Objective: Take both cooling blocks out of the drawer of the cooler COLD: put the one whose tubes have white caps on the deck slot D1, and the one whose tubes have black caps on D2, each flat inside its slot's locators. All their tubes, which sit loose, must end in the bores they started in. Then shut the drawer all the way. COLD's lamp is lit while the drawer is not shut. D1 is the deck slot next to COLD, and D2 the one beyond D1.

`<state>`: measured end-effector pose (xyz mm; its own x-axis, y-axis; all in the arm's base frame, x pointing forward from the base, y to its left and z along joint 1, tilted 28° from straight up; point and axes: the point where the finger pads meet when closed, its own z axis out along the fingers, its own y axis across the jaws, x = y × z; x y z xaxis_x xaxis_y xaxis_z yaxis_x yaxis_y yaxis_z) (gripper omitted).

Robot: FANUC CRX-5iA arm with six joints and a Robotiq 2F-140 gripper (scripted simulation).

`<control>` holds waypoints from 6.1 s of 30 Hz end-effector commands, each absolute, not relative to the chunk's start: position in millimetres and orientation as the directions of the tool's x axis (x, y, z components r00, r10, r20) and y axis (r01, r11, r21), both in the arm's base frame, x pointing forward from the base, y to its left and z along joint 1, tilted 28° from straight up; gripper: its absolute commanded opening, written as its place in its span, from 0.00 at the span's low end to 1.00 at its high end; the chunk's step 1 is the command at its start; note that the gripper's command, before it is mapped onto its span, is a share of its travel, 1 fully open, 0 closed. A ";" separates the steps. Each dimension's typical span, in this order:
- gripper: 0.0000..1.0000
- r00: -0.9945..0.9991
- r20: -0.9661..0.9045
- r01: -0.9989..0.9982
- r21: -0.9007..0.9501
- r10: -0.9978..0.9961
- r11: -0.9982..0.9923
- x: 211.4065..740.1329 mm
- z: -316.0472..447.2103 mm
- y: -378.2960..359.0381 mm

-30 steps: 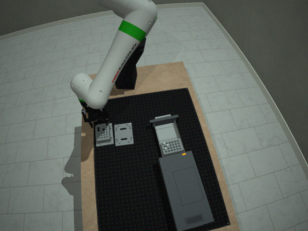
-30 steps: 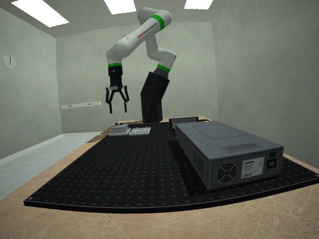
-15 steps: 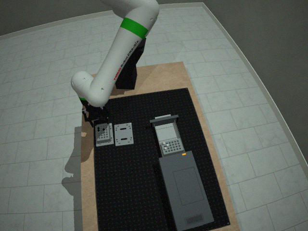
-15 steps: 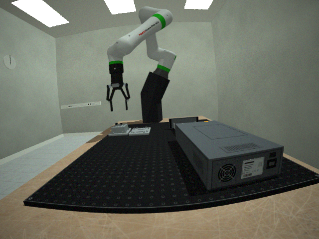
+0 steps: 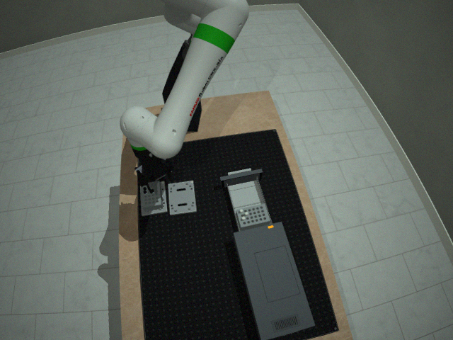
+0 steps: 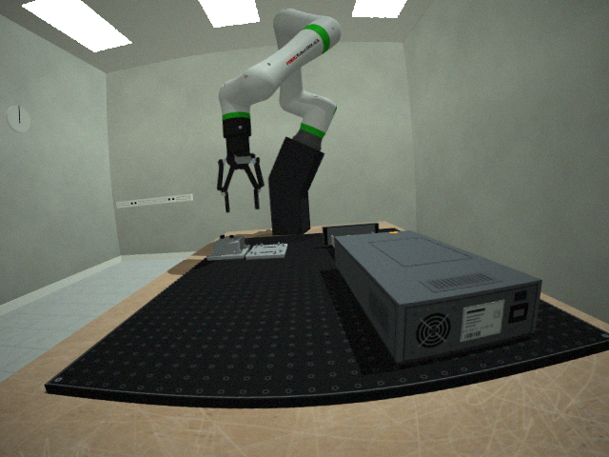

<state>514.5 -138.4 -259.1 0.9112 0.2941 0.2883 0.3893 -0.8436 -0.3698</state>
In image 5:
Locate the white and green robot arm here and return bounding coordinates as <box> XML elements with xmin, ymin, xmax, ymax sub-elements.
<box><xmin>120</xmin><ymin>0</ymin><xmax>249</xmax><ymax>160</ymax></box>

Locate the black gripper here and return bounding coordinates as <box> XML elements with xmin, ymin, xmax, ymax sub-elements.
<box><xmin>134</xmin><ymin>156</ymin><xmax>174</xmax><ymax>194</ymax></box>

